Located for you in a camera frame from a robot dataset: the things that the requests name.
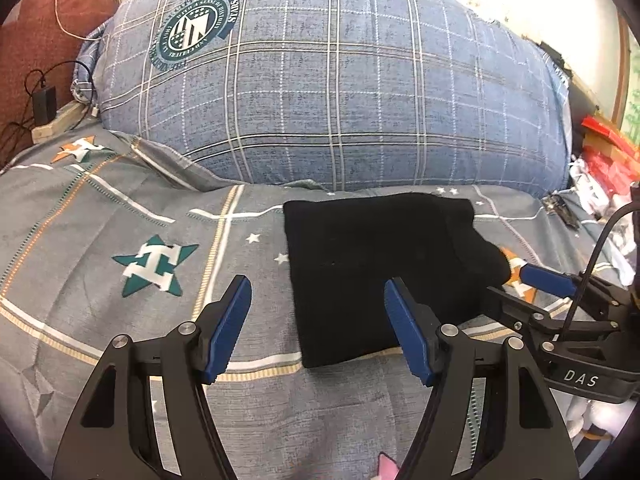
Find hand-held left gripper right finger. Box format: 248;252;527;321
383;276;581;480

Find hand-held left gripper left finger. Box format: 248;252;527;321
51;275;253;480

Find black adapter cable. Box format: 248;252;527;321
0;60;95;163

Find black pants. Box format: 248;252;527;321
283;195;512;368

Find grey star print bed sheet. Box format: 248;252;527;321
0;130;626;480

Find white cloth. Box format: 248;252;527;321
562;390;628;443

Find blue plaid pillow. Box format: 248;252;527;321
72;0;573;198

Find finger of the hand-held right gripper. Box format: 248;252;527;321
517;264;640;318
486;285;623;343

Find wooden block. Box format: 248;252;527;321
31;101;99;144

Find pink cloth piece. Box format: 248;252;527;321
376;452;401;480

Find black power adapter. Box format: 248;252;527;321
31;86;58;126

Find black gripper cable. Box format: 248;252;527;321
559;205;640;342

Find white plastic bags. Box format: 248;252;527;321
570;157;640;283

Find red packets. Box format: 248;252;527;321
580;115;640;197

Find thin beige cord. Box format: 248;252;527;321
49;0;110;40

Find dark crumpled object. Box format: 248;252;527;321
545;191;584;232

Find wooden window frame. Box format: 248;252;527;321
614;10;640;128

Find brown cushioned headboard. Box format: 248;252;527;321
0;0;121;163

